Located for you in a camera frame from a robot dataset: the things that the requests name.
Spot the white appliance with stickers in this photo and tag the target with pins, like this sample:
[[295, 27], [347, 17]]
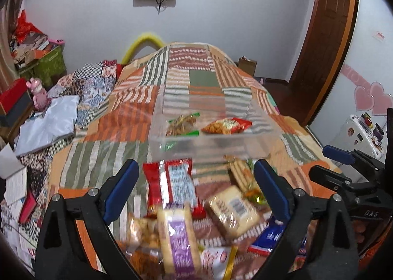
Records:
[[350, 135]]

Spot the pink heart wall sticker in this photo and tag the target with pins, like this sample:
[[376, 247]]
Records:
[[373, 98]]

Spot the red plastic bag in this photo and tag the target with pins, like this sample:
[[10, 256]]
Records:
[[23, 26]]

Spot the person's right hand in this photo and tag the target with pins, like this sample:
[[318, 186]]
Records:
[[357, 232]]

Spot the white pink snack packet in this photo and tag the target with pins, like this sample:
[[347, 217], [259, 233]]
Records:
[[215, 260]]

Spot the checkered quilt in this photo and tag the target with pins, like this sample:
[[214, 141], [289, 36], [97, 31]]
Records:
[[92, 89]]

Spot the small wall sticker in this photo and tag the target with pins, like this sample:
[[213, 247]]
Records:
[[380, 36]]

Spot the brown cardboard box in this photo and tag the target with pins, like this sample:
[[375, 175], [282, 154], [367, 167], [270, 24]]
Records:
[[247, 65]]

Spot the white cloth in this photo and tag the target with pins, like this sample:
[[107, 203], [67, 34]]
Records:
[[46, 128]]

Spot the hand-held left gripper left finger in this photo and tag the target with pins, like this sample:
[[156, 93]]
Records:
[[121, 189]]

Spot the red orange snack packet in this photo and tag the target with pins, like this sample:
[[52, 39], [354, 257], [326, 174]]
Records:
[[227, 126]]

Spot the striped biscuit packet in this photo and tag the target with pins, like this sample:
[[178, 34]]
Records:
[[241, 174]]

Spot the purple label cracker packet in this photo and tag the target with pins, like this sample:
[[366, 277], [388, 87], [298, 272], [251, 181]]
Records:
[[179, 237]]

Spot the red box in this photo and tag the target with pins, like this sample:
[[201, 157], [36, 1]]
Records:
[[12, 95]]

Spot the white card sheet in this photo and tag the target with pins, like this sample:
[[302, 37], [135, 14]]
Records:
[[9, 160]]

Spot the beige cracker packet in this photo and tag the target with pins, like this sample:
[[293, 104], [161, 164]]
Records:
[[233, 211]]

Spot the clear packet of orange crisps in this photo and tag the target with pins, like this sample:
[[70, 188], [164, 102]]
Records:
[[142, 230]]

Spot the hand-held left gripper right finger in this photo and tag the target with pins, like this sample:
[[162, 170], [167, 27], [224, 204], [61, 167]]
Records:
[[270, 189]]

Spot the red book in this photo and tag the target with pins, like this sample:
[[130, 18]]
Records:
[[28, 206]]

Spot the green box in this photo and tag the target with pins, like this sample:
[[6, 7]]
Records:
[[50, 65]]

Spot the pink plush toy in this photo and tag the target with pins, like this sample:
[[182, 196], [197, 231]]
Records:
[[38, 95]]

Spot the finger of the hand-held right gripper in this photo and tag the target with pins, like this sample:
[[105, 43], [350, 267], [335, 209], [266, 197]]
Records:
[[337, 154], [328, 177]]

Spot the striped curtain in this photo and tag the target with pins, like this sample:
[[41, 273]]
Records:
[[7, 18]]

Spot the open book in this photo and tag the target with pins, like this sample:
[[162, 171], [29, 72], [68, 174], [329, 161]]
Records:
[[15, 186]]

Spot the blue snack packet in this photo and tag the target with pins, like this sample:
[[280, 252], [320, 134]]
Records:
[[270, 237]]

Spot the clear plastic container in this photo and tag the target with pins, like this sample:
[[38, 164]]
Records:
[[211, 144]]

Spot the dark grey box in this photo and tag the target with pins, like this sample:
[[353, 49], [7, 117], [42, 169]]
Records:
[[15, 115]]

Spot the green peanut packet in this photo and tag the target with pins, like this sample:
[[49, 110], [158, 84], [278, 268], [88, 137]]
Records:
[[181, 124]]

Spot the yellow foam tube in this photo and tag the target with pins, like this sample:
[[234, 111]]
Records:
[[144, 37]]

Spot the brown wooden door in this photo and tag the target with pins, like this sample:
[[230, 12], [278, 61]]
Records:
[[325, 37]]

